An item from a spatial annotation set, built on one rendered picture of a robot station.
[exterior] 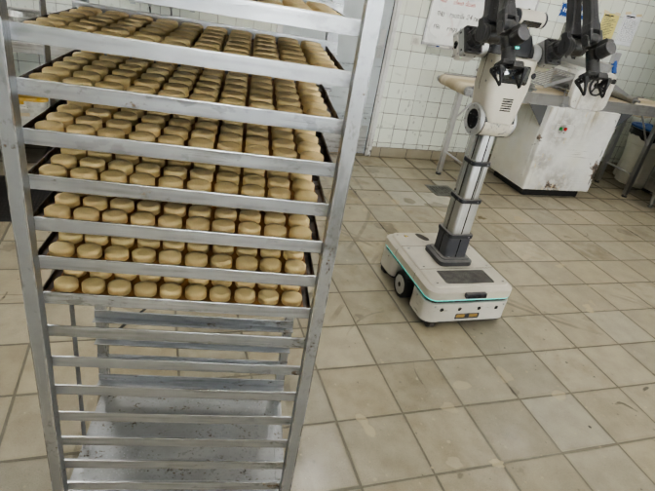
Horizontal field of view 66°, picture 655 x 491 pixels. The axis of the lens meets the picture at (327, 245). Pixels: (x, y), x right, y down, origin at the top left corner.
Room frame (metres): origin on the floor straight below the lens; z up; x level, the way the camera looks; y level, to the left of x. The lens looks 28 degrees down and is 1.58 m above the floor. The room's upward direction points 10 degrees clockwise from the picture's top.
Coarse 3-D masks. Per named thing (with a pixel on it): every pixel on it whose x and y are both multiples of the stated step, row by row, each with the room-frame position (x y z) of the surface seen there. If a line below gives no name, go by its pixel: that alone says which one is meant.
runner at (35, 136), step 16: (48, 144) 0.87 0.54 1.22; (64, 144) 0.88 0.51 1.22; (80, 144) 0.88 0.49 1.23; (96, 144) 0.89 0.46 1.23; (112, 144) 0.90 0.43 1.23; (128, 144) 0.90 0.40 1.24; (144, 144) 0.91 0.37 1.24; (160, 144) 0.91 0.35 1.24; (176, 160) 0.92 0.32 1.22; (192, 160) 0.92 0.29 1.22; (208, 160) 0.93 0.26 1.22; (224, 160) 0.94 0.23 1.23; (240, 160) 0.94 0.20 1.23; (256, 160) 0.95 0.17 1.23; (272, 160) 0.96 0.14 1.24; (288, 160) 0.96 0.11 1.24; (304, 160) 0.97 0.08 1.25
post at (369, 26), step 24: (384, 0) 0.96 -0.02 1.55; (360, 48) 0.95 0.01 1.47; (360, 72) 0.95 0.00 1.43; (360, 96) 0.95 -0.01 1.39; (360, 120) 0.96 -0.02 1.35; (336, 168) 0.96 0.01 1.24; (336, 192) 0.95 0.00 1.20; (336, 216) 0.95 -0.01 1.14; (336, 240) 0.96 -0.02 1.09; (312, 312) 0.95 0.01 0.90; (312, 336) 0.95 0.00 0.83; (312, 360) 0.96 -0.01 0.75; (288, 456) 0.95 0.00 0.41; (288, 480) 0.95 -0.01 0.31
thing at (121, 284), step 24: (72, 288) 0.91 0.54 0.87; (96, 288) 0.92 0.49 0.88; (120, 288) 0.93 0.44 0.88; (144, 288) 0.95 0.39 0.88; (168, 288) 0.96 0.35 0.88; (192, 288) 0.98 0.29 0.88; (216, 288) 1.00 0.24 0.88; (240, 288) 1.02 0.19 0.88; (264, 288) 1.03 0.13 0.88; (288, 288) 1.06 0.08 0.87
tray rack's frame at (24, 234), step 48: (0, 0) 0.84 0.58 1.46; (0, 48) 0.83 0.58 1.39; (48, 48) 1.07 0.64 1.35; (0, 96) 0.83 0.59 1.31; (0, 144) 0.83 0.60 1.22; (48, 336) 0.86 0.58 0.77; (48, 384) 0.84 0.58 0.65; (48, 432) 0.83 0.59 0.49; (96, 432) 1.12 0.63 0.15; (144, 432) 1.16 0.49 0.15; (192, 432) 1.19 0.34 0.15; (240, 432) 1.23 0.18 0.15
